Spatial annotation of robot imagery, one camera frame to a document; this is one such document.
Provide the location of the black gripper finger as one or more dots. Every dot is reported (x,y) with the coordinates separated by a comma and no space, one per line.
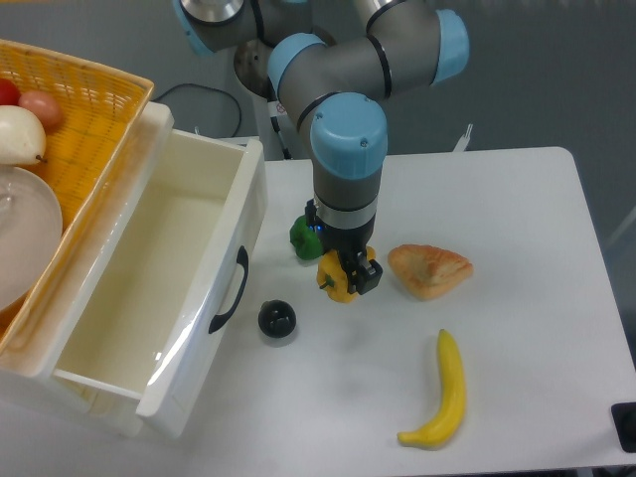
(363,273)

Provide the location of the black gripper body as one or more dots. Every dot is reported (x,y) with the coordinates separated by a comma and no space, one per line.
(343,231)

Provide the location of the yellow bell pepper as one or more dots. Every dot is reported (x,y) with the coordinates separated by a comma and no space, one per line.
(332,279)

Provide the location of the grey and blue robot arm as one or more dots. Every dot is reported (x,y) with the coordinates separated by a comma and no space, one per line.
(333,95)

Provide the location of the green bell pepper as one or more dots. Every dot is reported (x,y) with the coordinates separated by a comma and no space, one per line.
(304,240)

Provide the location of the open white drawer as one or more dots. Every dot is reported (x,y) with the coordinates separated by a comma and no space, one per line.
(172,269)

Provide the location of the white drawer cabinet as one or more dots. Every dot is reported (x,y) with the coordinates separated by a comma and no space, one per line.
(52,353)

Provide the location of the triangular bread pastry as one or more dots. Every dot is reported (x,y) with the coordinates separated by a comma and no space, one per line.
(428,272)

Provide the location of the black round object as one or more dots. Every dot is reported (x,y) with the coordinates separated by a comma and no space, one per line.
(276,319)

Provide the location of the yellow banana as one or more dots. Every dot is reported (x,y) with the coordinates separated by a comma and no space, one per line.
(453,399)

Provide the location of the yellow woven basket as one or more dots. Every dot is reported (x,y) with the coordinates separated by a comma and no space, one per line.
(101,105)

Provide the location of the black object at edge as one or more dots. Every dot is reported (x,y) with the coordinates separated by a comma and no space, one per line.
(624,417)

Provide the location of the white plate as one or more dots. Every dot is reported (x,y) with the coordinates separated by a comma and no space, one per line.
(31,231)

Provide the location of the red tomato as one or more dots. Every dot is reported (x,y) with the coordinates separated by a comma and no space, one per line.
(9,93)

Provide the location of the black drawer handle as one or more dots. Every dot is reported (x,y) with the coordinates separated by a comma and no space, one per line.
(234,294)

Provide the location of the white table bracket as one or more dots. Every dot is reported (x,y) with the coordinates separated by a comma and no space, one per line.
(464,140)

